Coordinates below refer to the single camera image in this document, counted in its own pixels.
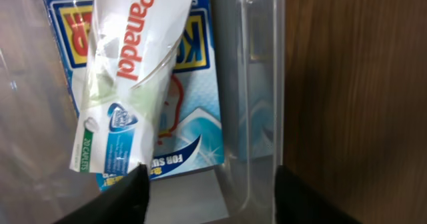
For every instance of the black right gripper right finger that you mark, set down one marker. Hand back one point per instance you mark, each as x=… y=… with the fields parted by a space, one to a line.
x=298 y=203

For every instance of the white Panadol box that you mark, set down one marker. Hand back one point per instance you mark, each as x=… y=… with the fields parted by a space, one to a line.
x=132 y=51

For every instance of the blue Kool Fever box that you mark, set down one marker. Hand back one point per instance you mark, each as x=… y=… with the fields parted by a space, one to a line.
x=190 y=136

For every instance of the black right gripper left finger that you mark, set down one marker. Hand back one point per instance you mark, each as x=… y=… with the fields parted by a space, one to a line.
x=126 y=201

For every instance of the clear plastic container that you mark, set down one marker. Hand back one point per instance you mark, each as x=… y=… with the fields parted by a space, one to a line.
x=38 y=122

